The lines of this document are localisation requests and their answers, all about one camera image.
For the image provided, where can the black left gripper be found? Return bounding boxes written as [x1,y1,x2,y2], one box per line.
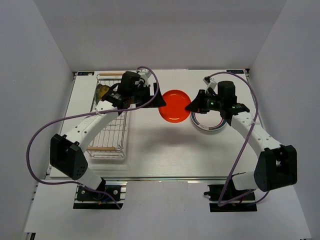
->
[129,83,166,109]

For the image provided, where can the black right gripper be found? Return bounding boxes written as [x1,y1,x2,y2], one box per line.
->
[185,89,224,114]

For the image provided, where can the orange plastic plate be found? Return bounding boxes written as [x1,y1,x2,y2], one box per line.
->
[158,89,191,123]

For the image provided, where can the white plate with red characters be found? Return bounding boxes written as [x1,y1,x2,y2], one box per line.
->
[190,111,227,134]

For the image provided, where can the yellow patterned dark plate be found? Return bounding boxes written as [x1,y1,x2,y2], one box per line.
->
[95,84,110,103]

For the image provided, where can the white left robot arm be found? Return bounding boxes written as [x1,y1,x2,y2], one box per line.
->
[50,66,166,200]

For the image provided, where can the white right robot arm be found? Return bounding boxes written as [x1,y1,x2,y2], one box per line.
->
[185,76,298,200]

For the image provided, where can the blue table label right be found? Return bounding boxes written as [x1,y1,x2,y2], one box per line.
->
[226,69,244,75]

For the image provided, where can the blue table label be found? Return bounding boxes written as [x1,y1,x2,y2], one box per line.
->
[226,69,244,75]
[77,71,95,76]

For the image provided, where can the blue table label left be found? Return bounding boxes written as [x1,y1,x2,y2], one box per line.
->
[77,71,95,76]

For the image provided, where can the metal wire dish rack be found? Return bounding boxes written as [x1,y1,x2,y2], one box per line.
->
[86,72,132,159]

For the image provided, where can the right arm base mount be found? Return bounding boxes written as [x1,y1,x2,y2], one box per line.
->
[203,183,257,213]

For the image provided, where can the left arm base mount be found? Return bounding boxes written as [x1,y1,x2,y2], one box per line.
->
[73,181,127,210]

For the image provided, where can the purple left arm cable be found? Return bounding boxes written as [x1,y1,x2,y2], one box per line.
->
[25,65,161,210]

